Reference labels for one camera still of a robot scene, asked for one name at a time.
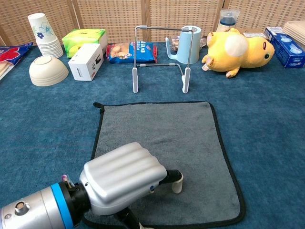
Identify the stack of paper cups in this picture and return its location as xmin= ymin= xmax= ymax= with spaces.
xmin=27 ymin=12 xmax=64 ymax=59

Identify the metal wire stand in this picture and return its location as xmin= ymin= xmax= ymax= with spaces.
xmin=132 ymin=25 xmax=196 ymax=94

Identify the clear lidded jar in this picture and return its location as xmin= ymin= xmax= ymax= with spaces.
xmin=215 ymin=9 xmax=241 ymax=33

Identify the wooden rattan folding screen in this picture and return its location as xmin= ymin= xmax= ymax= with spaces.
xmin=0 ymin=0 xmax=305 ymax=47

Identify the grey and blue cloth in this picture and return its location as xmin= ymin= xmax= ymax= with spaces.
xmin=82 ymin=101 xmax=246 ymax=229

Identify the blue biscuit bag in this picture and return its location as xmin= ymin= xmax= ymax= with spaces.
xmin=106 ymin=42 xmax=158 ymax=64

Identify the brown cardboard box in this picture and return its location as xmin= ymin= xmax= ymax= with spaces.
xmin=237 ymin=28 xmax=267 ymax=39

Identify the yellow plush toy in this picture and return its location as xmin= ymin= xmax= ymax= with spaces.
xmin=201 ymin=28 xmax=275 ymax=79

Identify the small white carton box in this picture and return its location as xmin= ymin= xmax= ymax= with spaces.
xmin=68 ymin=43 xmax=104 ymax=82

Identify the beige upturned bowl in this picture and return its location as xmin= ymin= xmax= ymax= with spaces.
xmin=29 ymin=56 xmax=70 ymax=87

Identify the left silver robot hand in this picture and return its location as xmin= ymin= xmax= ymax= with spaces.
xmin=78 ymin=142 xmax=184 ymax=229

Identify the clear snack packet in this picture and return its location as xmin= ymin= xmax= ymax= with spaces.
xmin=165 ymin=35 xmax=208 ymax=52

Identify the blue and white carton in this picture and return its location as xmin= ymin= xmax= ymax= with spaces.
xmin=264 ymin=26 xmax=305 ymax=69

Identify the rubber gloves package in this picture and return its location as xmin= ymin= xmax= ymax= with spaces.
xmin=0 ymin=42 xmax=34 ymax=81

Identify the beige lidded food container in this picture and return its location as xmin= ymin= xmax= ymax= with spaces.
xmin=282 ymin=21 xmax=305 ymax=39

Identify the light blue mug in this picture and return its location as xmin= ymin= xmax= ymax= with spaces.
xmin=165 ymin=25 xmax=202 ymax=65

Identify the green tissue box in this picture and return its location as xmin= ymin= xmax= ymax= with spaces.
xmin=61 ymin=28 xmax=108 ymax=59

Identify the blue carpet table mat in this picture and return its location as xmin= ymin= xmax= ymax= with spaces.
xmin=0 ymin=42 xmax=305 ymax=229

